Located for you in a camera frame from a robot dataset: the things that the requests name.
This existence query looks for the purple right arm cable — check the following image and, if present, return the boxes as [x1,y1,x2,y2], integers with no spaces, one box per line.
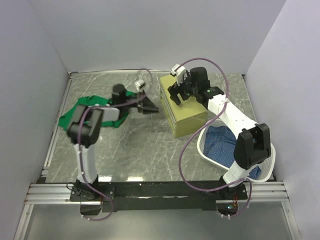
[178,57,253,220]

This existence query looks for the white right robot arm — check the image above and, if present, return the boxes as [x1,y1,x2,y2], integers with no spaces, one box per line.
[167,63,275,200]

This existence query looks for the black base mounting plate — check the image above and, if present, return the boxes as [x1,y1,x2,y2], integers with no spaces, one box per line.
[69,181,249,216]

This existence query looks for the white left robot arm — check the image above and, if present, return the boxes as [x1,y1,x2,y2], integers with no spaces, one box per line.
[66,80,159,201]

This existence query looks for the white plastic laundry basket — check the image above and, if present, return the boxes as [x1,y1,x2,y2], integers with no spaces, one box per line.
[197,119,276,183]

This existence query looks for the blue checkered shirt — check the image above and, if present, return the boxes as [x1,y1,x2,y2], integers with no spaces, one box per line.
[202,125,262,180]

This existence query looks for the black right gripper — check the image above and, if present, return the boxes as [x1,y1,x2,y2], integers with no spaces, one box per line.
[168,72,198,107]

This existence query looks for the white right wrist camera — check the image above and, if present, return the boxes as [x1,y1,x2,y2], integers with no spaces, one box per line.
[170,63,187,86]

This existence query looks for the aluminium frame rail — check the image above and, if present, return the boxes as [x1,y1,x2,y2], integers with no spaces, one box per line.
[14,165,90,240]

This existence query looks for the yellow-green metal tool chest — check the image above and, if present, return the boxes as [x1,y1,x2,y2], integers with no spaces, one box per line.
[159,75,208,139]

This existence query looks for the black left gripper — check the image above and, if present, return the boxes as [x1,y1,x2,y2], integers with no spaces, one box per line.
[121,89,159,115]

